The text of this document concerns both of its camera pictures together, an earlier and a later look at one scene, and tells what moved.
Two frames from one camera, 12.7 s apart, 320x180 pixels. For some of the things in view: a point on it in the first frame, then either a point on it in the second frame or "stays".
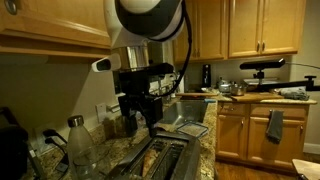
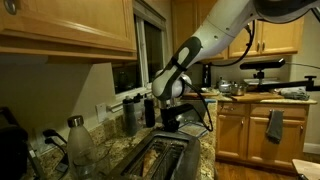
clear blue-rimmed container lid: x=193 y=129 stays
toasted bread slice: x=149 y=159 stays
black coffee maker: x=13 y=149 stays
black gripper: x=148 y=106 to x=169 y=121
